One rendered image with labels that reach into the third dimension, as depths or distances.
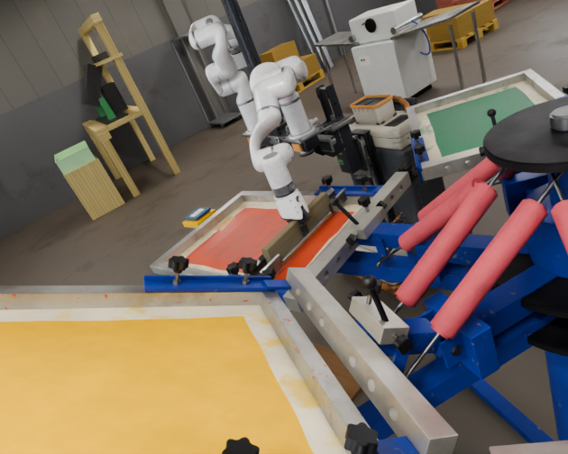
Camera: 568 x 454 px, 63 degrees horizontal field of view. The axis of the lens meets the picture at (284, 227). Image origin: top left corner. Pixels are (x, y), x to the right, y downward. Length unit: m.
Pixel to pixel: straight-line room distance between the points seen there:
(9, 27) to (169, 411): 7.76
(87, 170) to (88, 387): 5.81
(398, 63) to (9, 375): 5.25
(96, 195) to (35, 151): 1.90
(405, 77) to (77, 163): 4.21
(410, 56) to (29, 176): 5.89
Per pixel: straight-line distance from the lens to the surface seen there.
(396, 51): 5.67
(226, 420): 0.78
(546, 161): 0.94
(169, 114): 8.61
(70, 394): 0.83
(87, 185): 6.60
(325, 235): 1.63
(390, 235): 1.35
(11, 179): 8.29
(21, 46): 8.28
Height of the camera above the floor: 1.75
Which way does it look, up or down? 26 degrees down
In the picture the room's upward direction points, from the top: 24 degrees counter-clockwise
